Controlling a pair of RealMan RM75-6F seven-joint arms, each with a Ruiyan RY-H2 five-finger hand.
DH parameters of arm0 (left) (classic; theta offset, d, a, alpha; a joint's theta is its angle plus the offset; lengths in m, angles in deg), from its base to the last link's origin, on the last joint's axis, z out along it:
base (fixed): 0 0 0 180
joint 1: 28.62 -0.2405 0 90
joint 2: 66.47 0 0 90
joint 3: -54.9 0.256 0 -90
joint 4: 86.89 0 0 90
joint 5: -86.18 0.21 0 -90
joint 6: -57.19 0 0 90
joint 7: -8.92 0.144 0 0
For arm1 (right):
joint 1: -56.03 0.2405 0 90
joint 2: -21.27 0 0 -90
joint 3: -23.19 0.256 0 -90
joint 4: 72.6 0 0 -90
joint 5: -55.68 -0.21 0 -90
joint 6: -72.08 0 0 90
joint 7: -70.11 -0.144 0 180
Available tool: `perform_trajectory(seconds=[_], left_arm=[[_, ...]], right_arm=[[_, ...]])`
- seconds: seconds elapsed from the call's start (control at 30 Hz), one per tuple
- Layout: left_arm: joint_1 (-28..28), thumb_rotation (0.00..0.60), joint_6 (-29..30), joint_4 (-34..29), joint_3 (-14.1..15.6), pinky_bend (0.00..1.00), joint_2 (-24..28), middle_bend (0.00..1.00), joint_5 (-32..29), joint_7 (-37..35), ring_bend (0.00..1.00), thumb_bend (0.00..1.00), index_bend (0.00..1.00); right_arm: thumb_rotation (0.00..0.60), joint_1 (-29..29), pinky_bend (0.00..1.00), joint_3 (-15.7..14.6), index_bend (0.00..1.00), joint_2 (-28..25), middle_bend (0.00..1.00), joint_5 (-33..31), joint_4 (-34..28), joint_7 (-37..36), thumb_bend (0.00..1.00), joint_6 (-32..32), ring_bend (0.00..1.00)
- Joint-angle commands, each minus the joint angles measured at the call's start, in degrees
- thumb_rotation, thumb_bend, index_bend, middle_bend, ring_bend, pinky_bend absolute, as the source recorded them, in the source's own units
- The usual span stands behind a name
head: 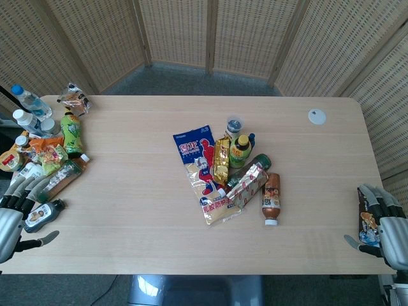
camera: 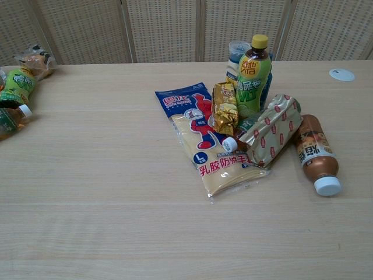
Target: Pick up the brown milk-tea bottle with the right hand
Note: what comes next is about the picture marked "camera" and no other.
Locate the amber tea bottle white cap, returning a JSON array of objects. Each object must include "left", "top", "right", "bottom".
[{"left": 0, "top": 104, "right": 33, "bottom": 142}]

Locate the brown milk tea bottle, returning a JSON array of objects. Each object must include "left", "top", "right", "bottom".
[{"left": 294, "top": 114, "right": 342, "bottom": 196}]

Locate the beige red-patterned snack bag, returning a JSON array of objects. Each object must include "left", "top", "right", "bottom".
[{"left": 238, "top": 93, "right": 303, "bottom": 169}]

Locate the clear plastic bread bag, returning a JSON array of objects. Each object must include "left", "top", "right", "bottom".
[{"left": 14, "top": 44, "right": 57, "bottom": 82}]

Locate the gold foil snack pack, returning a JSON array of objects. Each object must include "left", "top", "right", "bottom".
[{"left": 210, "top": 82, "right": 240, "bottom": 136}]

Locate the latex gloves package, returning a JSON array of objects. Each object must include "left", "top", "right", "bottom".
[{"left": 154, "top": 82, "right": 272, "bottom": 205}]

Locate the dark tea bottle white cap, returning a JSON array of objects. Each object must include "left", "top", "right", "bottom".
[{"left": 221, "top": 113, "right": 263, "bottom": 152}]

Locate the green lemon tea bottle yellow cap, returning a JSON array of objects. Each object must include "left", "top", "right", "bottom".
[{"left": 235, "top": 34, "right": 272, "bottom": 117}]

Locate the perforated folding screen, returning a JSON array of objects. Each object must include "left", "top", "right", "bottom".
[{"left": 0, "top": 0, "right": 373, "bottom": 67}]

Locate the white round cable grommet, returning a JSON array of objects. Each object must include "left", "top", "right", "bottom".
[{"left": 329, "top": 68, "right": 356, "bottom": 82}]

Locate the green lemon tea bottle lying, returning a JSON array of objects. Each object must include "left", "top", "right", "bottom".
[{"left": 0, "top": 66, "right": 39, "bottom": 109}]

